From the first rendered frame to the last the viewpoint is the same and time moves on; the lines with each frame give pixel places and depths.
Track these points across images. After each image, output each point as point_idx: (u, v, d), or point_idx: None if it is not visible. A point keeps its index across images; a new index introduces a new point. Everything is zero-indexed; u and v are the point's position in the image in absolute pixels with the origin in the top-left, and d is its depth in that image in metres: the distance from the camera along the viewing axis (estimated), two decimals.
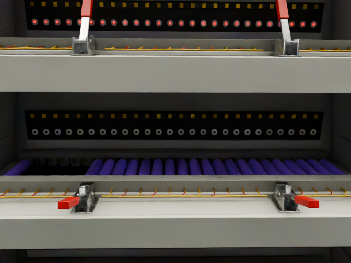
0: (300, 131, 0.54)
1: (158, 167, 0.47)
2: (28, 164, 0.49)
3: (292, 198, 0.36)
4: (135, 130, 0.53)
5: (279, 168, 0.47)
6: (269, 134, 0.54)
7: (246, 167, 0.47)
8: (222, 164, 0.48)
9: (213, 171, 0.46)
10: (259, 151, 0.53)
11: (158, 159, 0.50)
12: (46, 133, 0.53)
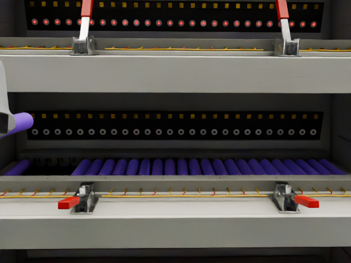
0: (300, 131, 0.54)
1: (158, 167, 0.47)
2: (28, 164, 0.49)
3: (292, 198, 0.36)
4: (135, 130, 0.53)
5: (279, 168, 0.47)
6: (269, 134, 0.54)
7: (246, 167, 0.47)
8: (222, 164, 0.48)
9: (213, 171, 0.46)
10: (259, 151, 0.53)
11: (158, 159, 0.50)
12: (46, 133, 0.53)
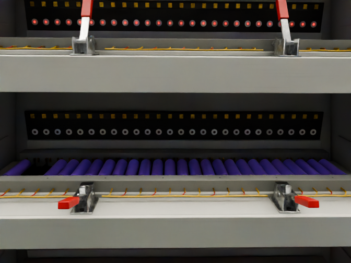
0: (300, 131, 0.54)
1: (158, 167, 0.47)
2: (28, 164, 0.49)
3: (292, 198, 0.36)
4: (135, 130, 0.53)
5: (279, 168, 0.47)
6: (269, 134, 0.54)
7: (246, 167, 0.47)
8: (222, 164, 0.48)
9: (213, 171, 0.46)
10: (259, 151, 0.53)
11: (158, 159, 0.50)
12: (46, 133, 0.53)
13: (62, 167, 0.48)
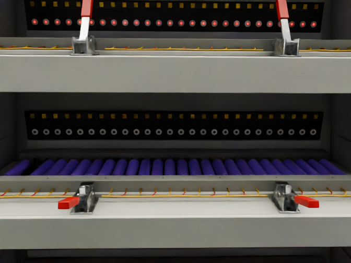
0: (300, 131, 0.54)
1: (158, 167, 0.47)
2: (28, 164, 0.49)
3: (292, 198, 0.36)
4: (135, 130, 0.53)
5: (279, 168, 0.47)
6: (269, 134, 0.54)
7: (246, 167, 0.47)
8: (222, 164, 0.48)
9: (213, 171, 0.46)
10: (259, 151, 0.53)
11: (158, 159, 0.50)
12: (46, 133, 0.53)
13: (62, 167, 0.48)
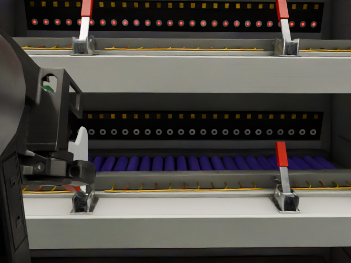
0: (300, 131, 0.54)
1: (158, 163, 0.48)
2: None
3: (283, 178, 0.39)
4: (135, 130, 0.53)
5: (275, 165, 0.49)
6: (269, 134, 0.54)
7: (243, 163, 0.48)
8: (220, 160, 0.50)
9: (211, 167, 0.47)
10: (259, 151, 0.53)
11: (158, 156, 0.51)
12: None
13: None
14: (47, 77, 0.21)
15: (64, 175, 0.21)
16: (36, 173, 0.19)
